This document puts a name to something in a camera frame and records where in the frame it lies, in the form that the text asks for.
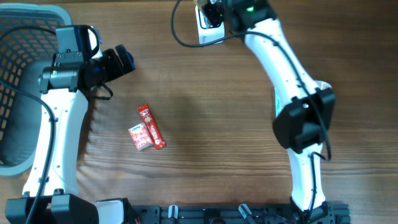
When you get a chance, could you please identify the small red tissue pack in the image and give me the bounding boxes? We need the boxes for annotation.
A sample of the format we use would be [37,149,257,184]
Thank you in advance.
[128,123,154,151]

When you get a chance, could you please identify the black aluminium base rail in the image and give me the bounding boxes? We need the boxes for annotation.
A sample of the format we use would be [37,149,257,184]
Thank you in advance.
[130,203,351,224]

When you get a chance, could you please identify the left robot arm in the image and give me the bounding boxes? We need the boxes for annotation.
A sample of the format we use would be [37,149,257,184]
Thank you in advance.
[5,25,139,223]

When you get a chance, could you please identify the grey plastic mesh basket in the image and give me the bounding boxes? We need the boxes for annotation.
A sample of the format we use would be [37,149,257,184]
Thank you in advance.
[1,3,72,177]

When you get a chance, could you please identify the white barcode scanner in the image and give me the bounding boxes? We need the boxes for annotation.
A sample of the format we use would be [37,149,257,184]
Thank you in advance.
[195,6,225,44]

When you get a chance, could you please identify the cup noodles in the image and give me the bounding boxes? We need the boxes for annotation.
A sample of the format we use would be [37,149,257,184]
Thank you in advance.
[315,80,332,90]

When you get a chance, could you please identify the red chocolate wafer bar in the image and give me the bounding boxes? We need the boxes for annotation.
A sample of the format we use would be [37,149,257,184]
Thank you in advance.
[137,104,166,149]

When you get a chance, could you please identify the teal snack packet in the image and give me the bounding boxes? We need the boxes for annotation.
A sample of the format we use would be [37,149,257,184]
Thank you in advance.
[274,88,283,117]

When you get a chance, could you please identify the green gummy candy bag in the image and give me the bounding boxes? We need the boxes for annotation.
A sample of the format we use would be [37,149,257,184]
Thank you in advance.
[194,0,212,9]

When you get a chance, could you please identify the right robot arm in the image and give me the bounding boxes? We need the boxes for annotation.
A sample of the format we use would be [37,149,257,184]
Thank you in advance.
[197,1,336,223]

